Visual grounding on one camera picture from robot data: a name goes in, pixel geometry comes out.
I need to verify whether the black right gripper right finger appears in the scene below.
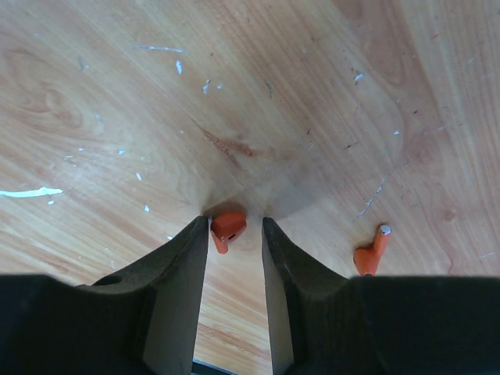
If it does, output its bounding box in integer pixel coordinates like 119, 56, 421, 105
262, 217, 499, 374

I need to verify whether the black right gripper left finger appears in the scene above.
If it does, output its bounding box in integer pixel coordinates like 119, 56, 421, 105
1, 216, 209, 374

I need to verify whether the orange earbud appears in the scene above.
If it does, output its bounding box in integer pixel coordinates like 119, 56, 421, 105
353, 223, 391, 276
210, 212, 247, 254

